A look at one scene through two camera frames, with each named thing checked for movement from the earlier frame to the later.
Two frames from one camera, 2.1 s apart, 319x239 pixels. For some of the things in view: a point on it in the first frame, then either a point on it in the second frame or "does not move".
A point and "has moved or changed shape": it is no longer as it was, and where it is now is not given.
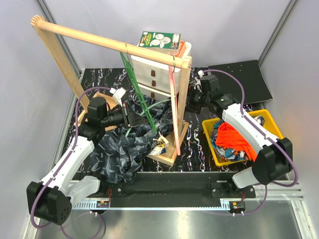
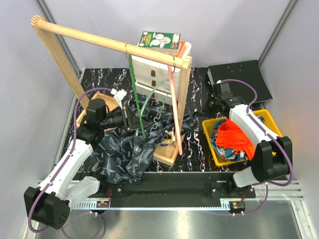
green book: (160, 40) does not move
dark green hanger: (133, 77) -> (138, 97)
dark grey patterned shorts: (118, 153) has moved or changed shape
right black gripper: (190, 107) -> (215, 98)
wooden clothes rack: (97, 110) does not move
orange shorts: (228, 136) does not move
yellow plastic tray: (207, 125) does not move
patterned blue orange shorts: (229, 154) does not move
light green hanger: (129, 129) -> (154, 89)
